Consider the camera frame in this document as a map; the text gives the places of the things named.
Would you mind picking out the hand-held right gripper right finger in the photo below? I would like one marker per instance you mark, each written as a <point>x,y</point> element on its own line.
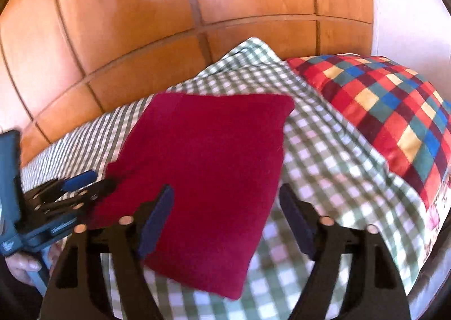
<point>297,221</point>

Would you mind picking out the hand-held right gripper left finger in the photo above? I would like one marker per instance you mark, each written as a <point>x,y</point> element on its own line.
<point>156,221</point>

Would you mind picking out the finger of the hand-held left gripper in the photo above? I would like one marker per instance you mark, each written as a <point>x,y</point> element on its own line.
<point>79,179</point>
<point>102,188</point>

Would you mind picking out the dark red cloth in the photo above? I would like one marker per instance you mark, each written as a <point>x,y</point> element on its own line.
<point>211,165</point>

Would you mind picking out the person's left hand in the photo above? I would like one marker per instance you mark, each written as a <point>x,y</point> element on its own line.
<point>21,265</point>

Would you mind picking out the green checked bed sheet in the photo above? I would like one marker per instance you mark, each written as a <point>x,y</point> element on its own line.
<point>334,172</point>

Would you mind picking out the colourful checked pillow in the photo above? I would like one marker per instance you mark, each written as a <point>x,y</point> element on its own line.
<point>387,112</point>

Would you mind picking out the wooden panelled headboard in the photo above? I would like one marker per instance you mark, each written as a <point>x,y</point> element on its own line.
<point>123,24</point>

